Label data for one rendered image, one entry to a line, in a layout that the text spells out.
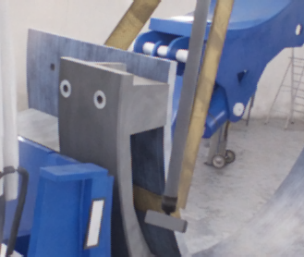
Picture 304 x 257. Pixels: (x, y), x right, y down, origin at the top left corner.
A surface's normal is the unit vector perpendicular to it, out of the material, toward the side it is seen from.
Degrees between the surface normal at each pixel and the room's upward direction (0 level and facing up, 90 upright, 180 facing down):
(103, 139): 101
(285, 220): 35
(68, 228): 90
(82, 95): 96
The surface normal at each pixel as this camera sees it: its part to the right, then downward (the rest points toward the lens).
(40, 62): -0.73, 0.11
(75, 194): 0.70, 0.23
